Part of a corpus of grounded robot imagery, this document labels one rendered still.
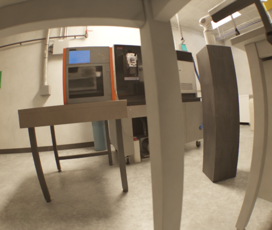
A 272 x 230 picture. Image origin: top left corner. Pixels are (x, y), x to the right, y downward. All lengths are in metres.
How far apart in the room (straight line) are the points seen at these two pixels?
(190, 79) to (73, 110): 1.70
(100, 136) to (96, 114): 1.50
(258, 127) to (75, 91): 1.03
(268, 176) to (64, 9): 0.87
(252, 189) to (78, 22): 0.78
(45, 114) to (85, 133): 1.87
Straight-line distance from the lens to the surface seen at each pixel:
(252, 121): 3.44
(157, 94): 0.24
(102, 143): 2.43
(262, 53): 0.63
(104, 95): 1.02
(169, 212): 0.33
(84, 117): 0.92
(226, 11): 0.57
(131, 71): 1.68
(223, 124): 1.17
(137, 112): 1.63
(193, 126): 2.07
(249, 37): 0.61
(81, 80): 1.03
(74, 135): 2.78
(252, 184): 0.70
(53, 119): 0.94
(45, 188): 1.20
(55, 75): 2.89
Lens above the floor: 0.65
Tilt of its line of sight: 3 degrees down
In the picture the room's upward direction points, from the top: 5 degrees counter-clockwise
